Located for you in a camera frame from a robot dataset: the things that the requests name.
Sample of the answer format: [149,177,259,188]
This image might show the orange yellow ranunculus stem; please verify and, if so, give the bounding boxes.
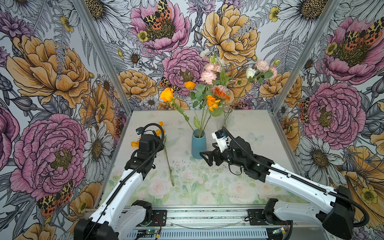
[137,123,175,187]

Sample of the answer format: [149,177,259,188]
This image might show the teal cylindrical vase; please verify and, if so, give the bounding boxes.
[191,129,207,160]

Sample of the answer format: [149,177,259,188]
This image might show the clear glass vase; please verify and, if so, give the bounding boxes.
[222,110,236,130]

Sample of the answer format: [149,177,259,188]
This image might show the light pink peony stem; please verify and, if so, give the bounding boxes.
[212,85,232,116]

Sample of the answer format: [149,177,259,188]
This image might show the small orange blossom stem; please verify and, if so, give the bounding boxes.
[183,80,221,133]

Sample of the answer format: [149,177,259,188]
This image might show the pink rosebud stem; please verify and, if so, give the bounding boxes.
[227,65,253,113]

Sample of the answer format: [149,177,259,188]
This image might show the pink white rose stem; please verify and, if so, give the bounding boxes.
[191,62,221,133]

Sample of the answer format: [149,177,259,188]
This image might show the pink carnation flower stem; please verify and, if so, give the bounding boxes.
[233,59,281,103]

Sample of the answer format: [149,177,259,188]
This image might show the orange daisy flower stem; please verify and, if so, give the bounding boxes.
[202,85,231,131]

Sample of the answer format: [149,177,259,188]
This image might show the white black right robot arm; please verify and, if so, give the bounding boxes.
[200,136,370,240]

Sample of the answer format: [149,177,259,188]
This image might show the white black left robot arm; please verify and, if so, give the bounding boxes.
[74,133,164,240]

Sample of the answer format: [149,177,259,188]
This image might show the green circuit board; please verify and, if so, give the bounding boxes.
[135,230,162,240]

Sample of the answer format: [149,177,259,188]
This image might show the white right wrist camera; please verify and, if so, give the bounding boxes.
[212,129,229,153]

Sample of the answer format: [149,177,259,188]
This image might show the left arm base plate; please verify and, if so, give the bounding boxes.
[149,210,168,227]

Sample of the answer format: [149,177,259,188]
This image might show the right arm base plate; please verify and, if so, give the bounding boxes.
[244,209,288,226]

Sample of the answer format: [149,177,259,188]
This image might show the aluminium front rail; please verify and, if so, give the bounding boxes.
[80,205,334,230]

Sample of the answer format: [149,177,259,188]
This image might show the left aluminium corner post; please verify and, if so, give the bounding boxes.
[74,1,133,116]

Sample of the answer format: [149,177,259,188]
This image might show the aluminium corner post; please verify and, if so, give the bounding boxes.
[74,1,133,116]
[272,0,341,114]

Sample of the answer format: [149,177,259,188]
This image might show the right aluminium corner post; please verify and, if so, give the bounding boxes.
[272,0,341,114]

